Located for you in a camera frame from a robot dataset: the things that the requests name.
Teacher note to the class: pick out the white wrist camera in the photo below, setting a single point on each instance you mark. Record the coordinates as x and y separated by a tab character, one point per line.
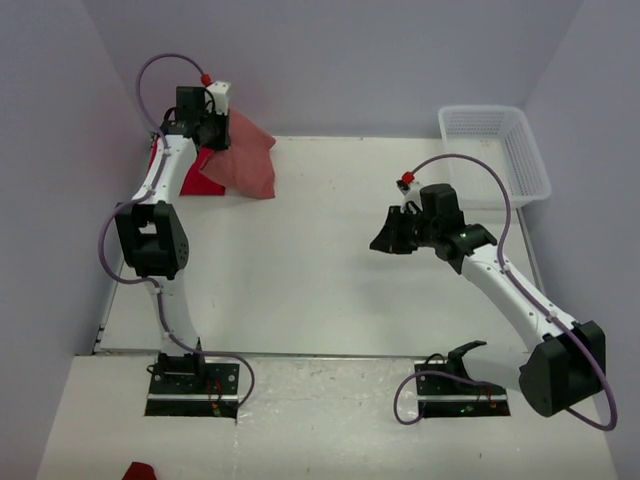
220	92
410	189

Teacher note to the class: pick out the white plastic basket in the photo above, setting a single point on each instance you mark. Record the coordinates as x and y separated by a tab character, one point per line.
501	137

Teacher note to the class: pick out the folded red t shirt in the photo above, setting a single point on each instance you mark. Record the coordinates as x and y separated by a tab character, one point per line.
200	177

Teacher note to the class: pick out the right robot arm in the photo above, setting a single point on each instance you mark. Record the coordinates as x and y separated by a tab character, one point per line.
564	360

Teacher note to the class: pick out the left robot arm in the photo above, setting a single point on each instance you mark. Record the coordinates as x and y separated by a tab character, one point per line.
152	238

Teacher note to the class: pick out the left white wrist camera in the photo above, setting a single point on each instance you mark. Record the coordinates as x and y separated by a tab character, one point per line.
220	92

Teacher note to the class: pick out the salmon pink t shirt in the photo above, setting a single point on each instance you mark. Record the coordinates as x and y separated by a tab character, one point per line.
246	166

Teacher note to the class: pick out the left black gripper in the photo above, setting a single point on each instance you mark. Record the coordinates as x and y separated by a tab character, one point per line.
223	142

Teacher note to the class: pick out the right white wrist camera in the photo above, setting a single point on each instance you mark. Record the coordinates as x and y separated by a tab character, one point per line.
410	189

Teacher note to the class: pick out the red cloth at bottom edge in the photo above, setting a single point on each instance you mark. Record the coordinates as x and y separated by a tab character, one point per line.
139	471

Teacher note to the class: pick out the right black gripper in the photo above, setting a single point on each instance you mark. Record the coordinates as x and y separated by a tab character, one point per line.
390	238

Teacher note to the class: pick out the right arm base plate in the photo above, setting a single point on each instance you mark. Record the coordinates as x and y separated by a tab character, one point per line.
440	397

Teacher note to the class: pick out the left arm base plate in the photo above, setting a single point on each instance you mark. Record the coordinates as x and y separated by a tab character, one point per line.
189	386

